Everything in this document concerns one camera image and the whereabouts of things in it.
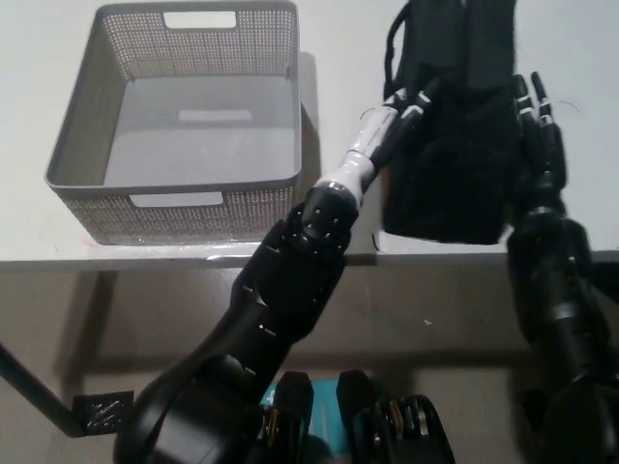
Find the dark green lunch bag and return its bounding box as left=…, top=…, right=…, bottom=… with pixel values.
left=380, top=0, right=522, bottom=246

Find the black metal table leg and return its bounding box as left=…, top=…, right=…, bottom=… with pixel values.
left=0, top=341, right=82, bottom=437

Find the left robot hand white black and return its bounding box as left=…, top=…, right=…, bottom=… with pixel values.
left=341, top=76, right=443, bottom=178

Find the grey perforated plastic basket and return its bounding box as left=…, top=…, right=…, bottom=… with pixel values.
left=44, top=0, right=305, bottom=247

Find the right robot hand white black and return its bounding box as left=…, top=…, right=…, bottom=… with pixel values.
left=512, top=71, right=569, bottom=214

